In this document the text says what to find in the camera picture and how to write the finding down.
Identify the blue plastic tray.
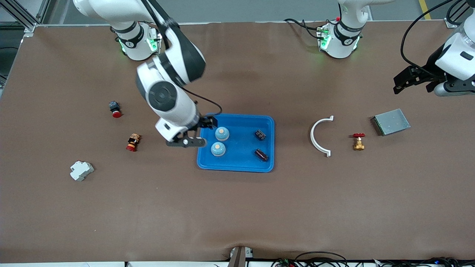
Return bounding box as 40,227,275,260
196,113,275,173

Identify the red emergency stop orange base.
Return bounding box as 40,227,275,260
126,133,141,152

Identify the grey metal box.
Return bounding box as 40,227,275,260
371,108,411,136

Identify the white circuit breaker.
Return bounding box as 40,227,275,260
70,160,95,182

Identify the white curved pipe clamp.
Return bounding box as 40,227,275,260
310,115,334,158

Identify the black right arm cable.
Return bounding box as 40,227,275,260
139,0,223,117

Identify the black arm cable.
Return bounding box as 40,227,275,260
400,0,469,71
139,0,223,117

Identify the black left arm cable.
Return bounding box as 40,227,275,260
400,0,469,71

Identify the black base cable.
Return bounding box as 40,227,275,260
284,18,323,39

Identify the metal mount bracket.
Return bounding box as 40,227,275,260
228,246,254,267

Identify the black cable bundle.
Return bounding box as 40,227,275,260
371,257,475,267

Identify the black looped cable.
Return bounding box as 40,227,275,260
294,251,349,267

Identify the aluminium frame strut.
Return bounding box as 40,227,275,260
0,0,50,37

